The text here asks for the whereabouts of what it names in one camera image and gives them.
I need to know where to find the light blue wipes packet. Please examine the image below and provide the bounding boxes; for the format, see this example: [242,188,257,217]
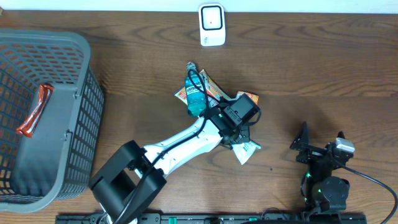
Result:
[232,141,261,165]

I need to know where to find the small orange packet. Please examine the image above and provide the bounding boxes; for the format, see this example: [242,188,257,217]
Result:
[236,91,259,104]

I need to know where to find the blue mouthwash bottle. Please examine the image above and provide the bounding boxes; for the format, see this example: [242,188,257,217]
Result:
[185,62,208,117]

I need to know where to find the cream snack bag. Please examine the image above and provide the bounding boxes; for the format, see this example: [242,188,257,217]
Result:
[174,69,231,107]

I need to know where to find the red snack bar wrapper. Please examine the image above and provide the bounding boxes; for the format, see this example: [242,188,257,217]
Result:
[16,83,55,138]

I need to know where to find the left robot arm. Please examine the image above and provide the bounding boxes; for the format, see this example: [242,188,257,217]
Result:
[89,104,257,223]

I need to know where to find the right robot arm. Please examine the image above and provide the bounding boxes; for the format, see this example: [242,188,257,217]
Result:
[290,123,355,221]

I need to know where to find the white barcode scanner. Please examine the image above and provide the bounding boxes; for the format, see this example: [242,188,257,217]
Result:
[198,4,226,47]

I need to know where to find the grey plastic shopping basket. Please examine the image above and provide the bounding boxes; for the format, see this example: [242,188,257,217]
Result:
[1,29,104,213]

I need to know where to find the right black cable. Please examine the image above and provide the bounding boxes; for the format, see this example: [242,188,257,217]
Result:
[332,158,398,224]

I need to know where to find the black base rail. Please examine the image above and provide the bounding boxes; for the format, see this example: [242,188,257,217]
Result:
[55,212,367,224]

